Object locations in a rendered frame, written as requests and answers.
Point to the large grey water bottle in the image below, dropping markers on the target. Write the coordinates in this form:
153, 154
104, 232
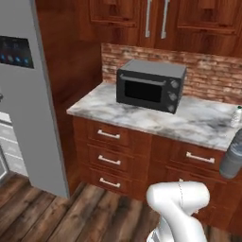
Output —
232, 157

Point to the small clear water bottle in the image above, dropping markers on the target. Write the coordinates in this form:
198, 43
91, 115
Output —
235, 118

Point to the wooden cupboard door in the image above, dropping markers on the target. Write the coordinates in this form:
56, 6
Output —
204, 25
113, 19

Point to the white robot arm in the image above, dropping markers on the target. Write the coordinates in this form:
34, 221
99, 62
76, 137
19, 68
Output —
176, 201

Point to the grey freezer door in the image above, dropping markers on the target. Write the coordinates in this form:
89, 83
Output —
28, 104

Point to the black toaster oven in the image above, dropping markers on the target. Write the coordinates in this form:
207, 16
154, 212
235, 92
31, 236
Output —
148, 89

